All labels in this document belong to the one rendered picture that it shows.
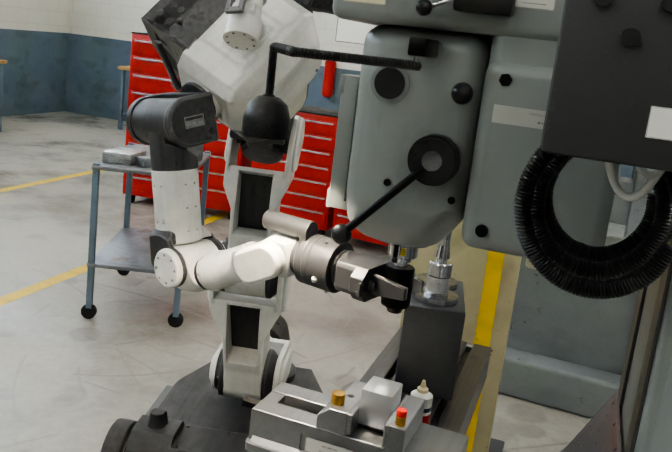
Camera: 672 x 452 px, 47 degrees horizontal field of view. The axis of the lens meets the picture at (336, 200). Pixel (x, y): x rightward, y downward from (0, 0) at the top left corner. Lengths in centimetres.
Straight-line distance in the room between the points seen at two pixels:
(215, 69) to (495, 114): 66
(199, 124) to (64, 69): 1128
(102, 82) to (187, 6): 1082
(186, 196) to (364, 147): 50
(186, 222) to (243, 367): 67
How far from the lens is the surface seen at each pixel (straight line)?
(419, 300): 158
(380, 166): 111
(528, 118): 105
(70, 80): 1276
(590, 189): 105
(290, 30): 156
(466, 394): 167
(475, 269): 301
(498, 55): 106
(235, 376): 212
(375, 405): 128
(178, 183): 150
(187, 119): 148
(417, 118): 109
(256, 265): 133
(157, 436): 202
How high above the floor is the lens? 160
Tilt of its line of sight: 12 degrees down
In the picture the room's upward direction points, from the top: 7 degrees clockwise
